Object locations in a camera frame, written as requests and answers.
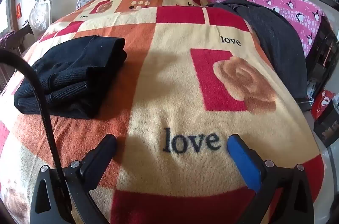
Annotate red bag on floor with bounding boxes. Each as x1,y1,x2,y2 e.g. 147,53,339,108
311,90,336,120

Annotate dark grey cloth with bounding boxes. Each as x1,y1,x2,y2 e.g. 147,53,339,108
207,0,308,105

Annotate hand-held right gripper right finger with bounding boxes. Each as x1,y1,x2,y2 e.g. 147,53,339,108
227,134,314,224

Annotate white ornate chair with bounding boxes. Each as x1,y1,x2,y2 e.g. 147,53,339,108
29,0,52,34

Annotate wooden table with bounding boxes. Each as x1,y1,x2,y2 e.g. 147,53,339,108
0,23,35,55

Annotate thick black cable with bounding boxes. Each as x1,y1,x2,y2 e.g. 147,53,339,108
0,50,67,187

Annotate maroon cloth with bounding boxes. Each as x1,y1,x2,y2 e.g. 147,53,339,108
0,31,17,47

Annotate black crate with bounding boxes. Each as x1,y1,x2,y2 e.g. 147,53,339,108
314,101,339,147

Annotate pink penguin print blanket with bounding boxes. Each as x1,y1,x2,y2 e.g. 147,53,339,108
224,0,326,57

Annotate red orange checked printed blanket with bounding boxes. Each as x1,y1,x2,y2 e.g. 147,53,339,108
0,0,325,224

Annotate black pants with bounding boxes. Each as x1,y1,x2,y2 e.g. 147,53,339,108
14,36,128,118

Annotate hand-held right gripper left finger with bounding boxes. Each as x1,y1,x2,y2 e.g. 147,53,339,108
30,134,118,224

